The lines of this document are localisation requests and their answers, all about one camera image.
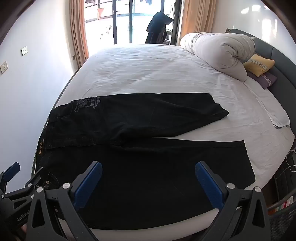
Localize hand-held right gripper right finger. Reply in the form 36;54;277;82
195;161;271;241

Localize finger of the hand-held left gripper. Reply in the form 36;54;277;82
2;167;44;200
0;162;21;188

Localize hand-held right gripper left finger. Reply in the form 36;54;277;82
26;161;103;241

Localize black pants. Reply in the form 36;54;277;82
35;93;256;231

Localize black mesh basket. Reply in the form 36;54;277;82
266;192;296;241

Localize folded white cloth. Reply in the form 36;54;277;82
245;81;290;129

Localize purple pillow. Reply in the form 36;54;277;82
246;71;278;90

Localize bed with white sheet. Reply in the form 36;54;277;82
31;43;296;241

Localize yellow patterned pillow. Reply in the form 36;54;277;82
243;54;275;77

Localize grey padded headboard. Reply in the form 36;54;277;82
225;28;296;149

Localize tan curtain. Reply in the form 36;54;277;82
69;0;90;67
179;0;204;45

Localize dark chair by window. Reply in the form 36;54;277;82
145;11;174;44

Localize white cable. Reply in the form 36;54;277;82
274;149;296;181

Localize black sliding door frame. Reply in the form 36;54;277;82
84;0;183;45

